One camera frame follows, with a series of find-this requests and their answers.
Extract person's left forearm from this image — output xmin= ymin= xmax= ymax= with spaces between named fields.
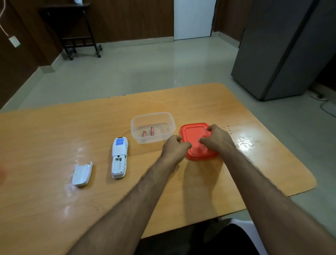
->
xmin=66 ymin=157 xmax=177 ymax=255

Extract white wall adapter with cable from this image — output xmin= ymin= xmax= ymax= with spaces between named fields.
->
xmin=0 ymin=0 xmax=21 ymax=48

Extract white door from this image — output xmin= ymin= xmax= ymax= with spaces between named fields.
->
xmin=173 ymin=0 xmax=217 ymax=40

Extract person's left hand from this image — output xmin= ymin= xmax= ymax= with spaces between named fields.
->
xmin=161 ymin=135 xmax=192 ymax=168

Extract white remote battery cover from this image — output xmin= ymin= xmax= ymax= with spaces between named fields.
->
xmin=72 ymin=161 xmax=94 ymax=187

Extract person's right forearm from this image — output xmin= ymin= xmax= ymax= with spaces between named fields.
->
xmin=223 ymin=147 xmax=336 ymax=255

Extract grey floor cable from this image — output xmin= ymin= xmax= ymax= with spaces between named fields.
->
xmin=310 ymin=90 xmax=336 ymax=118

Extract black wheeled trolley table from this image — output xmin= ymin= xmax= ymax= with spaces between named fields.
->
xmin=37 ymin=3 xmax=103 ymax=61

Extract red plastic container lid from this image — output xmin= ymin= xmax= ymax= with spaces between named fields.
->
xmin=179 ymin=123 xmax=219 ymax=161

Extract grey refrigerator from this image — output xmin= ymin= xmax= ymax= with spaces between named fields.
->
xmin=231 ymin=0 xmax=336 ymax=101

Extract person's right hand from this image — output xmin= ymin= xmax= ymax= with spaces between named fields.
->
xmin=199 ymin=124 xmax=237 ymax=156

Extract person's black shorts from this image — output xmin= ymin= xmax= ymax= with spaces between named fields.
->
xmin=134 ymin=223 xmax=261 ymax=255

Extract white remote control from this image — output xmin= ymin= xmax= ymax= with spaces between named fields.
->
xmin=111 ymin=137 xmax=129 ymax=179

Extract clear plastic container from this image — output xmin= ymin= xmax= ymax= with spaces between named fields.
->
xmin=130 ymin=112 xmax=176 ymax=144

